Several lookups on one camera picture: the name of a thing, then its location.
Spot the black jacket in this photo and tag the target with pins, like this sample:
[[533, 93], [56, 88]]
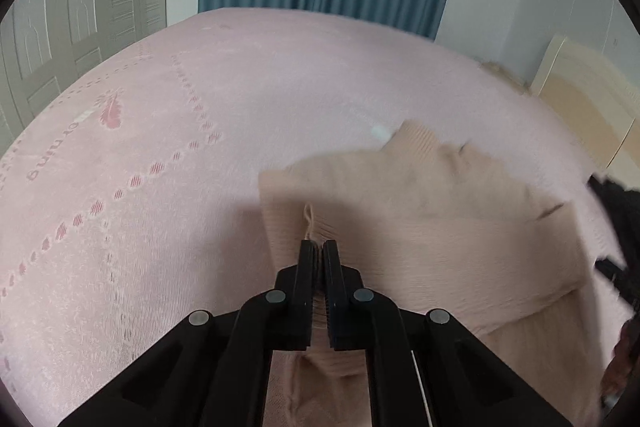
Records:
[[617, 212]]

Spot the beige pink knit sweater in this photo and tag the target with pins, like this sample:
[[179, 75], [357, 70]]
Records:
[[410, 207]]

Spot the pink patterned bed sheet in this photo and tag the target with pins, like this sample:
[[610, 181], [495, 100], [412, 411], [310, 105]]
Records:
[[175, 207]]

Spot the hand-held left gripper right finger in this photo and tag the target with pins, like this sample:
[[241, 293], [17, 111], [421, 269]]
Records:
[[334, 292]]

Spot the beige cream headboard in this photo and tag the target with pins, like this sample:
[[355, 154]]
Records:
[[585, 107]]

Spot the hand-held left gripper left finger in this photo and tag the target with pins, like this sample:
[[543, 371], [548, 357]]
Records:
[[306, 287]]

